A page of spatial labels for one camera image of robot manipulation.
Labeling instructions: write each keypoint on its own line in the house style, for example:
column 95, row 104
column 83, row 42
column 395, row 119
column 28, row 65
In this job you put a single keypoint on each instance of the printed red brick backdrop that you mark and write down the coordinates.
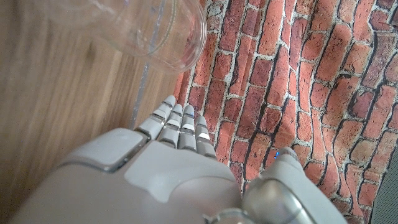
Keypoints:
column 295, row 77

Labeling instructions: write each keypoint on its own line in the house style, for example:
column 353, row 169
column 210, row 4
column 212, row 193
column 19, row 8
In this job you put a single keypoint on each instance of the grey perforated panel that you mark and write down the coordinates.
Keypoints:
column 387, row 193

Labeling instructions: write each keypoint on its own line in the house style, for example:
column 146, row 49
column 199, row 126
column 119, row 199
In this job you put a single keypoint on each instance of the clear plastic cup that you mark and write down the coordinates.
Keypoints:
column 149, row 28

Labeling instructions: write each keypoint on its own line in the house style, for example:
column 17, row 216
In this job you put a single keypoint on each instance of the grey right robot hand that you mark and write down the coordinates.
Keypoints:
column 161, row 180

